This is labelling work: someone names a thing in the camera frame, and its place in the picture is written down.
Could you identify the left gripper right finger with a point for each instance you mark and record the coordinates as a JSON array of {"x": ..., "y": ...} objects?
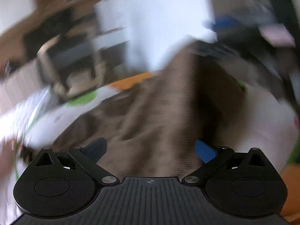
[{"x": 242, "y": 184}]

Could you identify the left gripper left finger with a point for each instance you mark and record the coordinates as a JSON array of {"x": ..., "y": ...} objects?
[{"x": 60, "y": 184}]

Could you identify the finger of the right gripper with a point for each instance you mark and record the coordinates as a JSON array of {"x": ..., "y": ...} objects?
[{"x": 230, "y": 23}]

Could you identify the beige mesh office chair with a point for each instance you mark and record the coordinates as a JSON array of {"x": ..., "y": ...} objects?
[{"x": 71, "y": 64}]

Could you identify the brown corduroy dotted garment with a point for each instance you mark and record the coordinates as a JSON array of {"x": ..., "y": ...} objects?
[{"x": 152, "y": 127}]

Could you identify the cartoon printed play mat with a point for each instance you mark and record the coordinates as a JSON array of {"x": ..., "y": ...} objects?
[{"x": 263, "y": 120}]

